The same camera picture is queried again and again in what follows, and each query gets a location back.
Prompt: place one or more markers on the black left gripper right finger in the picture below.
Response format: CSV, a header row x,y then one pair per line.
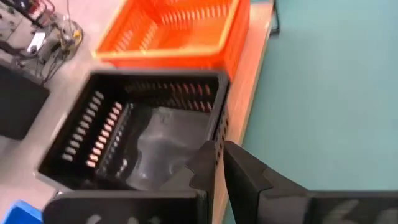
x,y
248,193

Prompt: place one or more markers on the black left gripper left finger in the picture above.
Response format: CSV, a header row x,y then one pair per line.
x,y
202,168

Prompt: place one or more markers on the black slotted plastic basket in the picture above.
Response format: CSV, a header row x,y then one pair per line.
x,y
174,140

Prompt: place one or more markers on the orange slotted plastic basket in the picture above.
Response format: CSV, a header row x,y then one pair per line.
x,y
186,31
241,37

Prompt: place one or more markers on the blue slotted plastic basket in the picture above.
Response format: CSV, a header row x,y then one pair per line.
x,y
18,214

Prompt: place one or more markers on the black flat box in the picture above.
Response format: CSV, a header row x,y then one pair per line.
x,y
21,102

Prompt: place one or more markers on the white label tag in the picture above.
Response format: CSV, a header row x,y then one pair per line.
x,y
36,42

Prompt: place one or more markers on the black frame wooden shelf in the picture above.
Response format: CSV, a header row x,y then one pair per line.
x,y
248,93

